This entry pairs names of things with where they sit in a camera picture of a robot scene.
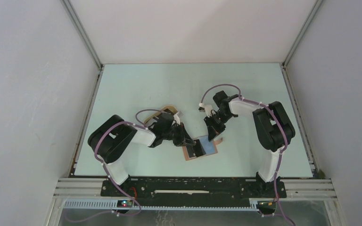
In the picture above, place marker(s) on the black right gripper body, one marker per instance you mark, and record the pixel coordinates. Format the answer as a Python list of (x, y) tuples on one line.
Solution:
[(218, 120)]

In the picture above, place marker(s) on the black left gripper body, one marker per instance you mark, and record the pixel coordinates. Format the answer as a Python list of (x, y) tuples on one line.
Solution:
[(176, 134)]

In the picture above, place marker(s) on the pink leather card holder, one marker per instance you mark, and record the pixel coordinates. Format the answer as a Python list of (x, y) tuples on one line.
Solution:
[(210, 147)]

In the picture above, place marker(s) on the beige oval card tray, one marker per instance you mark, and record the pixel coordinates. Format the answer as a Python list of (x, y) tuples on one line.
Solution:
[(170, 109)]

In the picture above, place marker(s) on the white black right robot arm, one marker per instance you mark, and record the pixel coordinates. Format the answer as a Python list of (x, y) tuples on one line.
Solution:
[(272, 124)]

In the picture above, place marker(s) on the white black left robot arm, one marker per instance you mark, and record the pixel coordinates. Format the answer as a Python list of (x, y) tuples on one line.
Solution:
[(112, 138)]

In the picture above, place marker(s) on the black card in holder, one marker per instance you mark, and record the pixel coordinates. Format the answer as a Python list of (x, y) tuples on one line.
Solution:
[(190, 152)]

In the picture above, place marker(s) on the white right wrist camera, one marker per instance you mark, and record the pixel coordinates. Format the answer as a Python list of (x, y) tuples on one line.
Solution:
[(207, 109)]

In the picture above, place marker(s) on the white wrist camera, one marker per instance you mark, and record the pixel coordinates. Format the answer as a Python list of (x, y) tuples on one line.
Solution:
[(207, 109), (176, 118)]

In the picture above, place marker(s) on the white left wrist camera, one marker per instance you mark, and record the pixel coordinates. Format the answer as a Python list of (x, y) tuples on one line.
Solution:
[(176, 118)]

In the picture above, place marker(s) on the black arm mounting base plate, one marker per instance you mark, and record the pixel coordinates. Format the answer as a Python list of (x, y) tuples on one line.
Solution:
[(194, 191)]

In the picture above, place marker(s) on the white cable duct strip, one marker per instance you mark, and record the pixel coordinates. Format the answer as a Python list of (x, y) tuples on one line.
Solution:
[(114, 204)]

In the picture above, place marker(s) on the aluminium frame rail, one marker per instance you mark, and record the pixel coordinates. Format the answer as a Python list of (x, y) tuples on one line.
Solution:
[(89, 189)]

